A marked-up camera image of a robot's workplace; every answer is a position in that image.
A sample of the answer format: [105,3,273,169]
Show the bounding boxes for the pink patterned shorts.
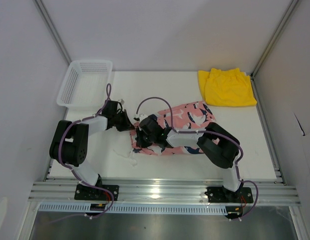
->
[123,101,216,159]

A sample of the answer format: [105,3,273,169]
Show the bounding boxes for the yellow shorts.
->
[197,68,257,107]

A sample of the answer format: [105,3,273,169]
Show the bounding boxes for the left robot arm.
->
[49,100,134,202]

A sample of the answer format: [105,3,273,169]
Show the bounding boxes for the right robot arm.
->
[136,114,243,202]

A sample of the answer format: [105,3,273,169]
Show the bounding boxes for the white tray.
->
[56,59,113,110]

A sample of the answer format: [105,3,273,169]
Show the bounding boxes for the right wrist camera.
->
[134,113,148,122]

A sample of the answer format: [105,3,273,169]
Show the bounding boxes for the aluminium mounting rail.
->
[28,178,301,206]

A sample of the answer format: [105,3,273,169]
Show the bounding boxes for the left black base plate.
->
[74,184,119,201]

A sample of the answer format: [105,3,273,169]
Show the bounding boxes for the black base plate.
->
[74,184,119,201]
[204,186,254,204]

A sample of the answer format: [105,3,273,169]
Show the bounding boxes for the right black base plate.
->
[204,186,254,204]

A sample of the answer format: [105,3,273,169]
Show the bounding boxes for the slotted cable duct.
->
[38,202,227,216]

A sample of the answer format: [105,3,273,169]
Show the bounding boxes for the right side table rail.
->
[249,75,286,186]

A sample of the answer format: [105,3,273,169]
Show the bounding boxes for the left corner frame post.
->
[33,0,72,65]

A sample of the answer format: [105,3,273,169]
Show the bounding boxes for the corner frame post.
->
[250,0,302,80]
[33,0,72,65]

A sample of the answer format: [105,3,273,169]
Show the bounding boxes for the right corner frame post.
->
[250,0,302,80]

